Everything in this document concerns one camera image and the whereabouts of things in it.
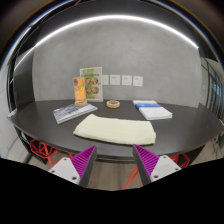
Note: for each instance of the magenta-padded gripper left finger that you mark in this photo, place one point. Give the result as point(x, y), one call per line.
point(71, 168)

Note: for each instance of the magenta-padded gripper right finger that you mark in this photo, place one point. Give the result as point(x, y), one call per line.
point(156, 168)

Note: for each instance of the cream yellow towel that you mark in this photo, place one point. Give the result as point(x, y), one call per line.
point(115, 130)

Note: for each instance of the thick white book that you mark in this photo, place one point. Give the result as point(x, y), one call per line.
point(156, 113)

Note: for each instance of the grey patterned magazine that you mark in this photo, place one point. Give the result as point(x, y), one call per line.
point(73, 112)

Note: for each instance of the white book with blue band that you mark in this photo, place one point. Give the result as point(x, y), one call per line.
point(146, 105)

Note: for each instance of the orange sign on wooden base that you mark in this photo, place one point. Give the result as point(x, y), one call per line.
point(79, 90)

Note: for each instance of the green menu stand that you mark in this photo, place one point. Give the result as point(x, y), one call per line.
point(96, 88)

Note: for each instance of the black-framed glass partition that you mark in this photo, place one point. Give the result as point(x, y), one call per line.
point(213, 86)

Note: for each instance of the curved ceiling light strip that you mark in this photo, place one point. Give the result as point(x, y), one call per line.
point(110, 18)

